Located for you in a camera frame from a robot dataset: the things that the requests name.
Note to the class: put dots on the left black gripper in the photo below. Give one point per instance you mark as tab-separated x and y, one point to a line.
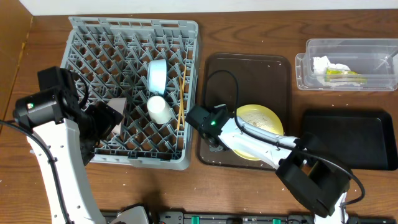
104	117

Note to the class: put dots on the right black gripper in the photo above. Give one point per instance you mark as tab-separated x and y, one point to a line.
195	115

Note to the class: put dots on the pink saucer plate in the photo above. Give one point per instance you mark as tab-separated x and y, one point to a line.
118	104

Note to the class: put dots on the wooden chopstick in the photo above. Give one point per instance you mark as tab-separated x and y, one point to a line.
183	83
182	111

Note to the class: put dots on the yellow plate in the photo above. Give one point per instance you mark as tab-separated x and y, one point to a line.
275	119

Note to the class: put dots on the cream white cup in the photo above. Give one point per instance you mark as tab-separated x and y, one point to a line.
159	110

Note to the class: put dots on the light blue bowl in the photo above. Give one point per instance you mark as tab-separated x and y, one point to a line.
157	76

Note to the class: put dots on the white napkin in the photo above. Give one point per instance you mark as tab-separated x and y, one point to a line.
321	64

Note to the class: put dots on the orange snack wrapper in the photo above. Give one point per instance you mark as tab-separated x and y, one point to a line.
334	75

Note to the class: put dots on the white rice food scraps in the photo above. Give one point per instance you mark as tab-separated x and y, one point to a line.
259	120

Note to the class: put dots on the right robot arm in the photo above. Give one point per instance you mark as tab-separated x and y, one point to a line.
255	132

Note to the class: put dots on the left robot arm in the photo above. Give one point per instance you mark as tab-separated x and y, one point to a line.
63	136

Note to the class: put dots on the brown serving tray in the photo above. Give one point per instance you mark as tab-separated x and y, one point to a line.
263	80

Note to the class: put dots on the grey plastic dish rack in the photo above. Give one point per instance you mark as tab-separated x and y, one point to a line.
113	55

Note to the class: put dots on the black plastic bin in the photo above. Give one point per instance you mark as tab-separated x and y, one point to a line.
361	139

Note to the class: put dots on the clear plastic bin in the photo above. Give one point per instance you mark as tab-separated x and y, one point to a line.
373	59

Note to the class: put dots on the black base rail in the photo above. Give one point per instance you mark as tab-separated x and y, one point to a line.
183	217

